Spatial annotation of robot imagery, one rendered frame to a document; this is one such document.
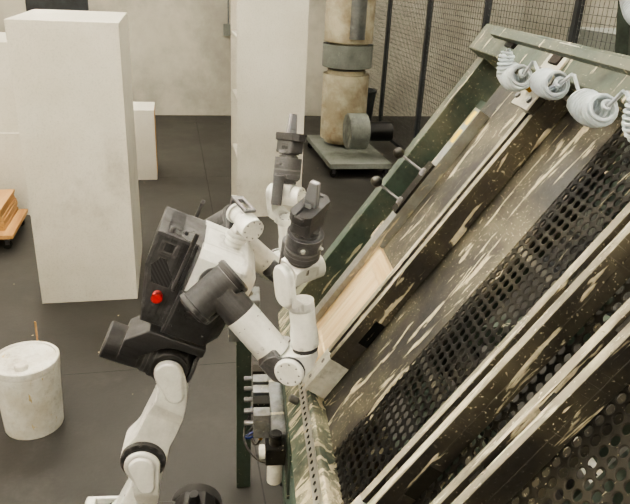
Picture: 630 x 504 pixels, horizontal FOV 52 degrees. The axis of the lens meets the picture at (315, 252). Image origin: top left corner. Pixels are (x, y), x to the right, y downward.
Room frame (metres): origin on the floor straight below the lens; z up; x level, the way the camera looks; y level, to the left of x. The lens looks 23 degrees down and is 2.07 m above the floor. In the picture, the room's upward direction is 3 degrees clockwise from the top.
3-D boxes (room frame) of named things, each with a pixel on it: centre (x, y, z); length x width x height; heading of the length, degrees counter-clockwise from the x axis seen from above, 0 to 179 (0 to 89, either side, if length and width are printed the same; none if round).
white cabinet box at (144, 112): (6.61, 2.01, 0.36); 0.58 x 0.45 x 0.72; 103
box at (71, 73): (4.20, 1.56, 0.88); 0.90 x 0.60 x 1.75; 13
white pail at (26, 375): (2.53, 1.32, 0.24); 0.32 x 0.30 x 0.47; 13
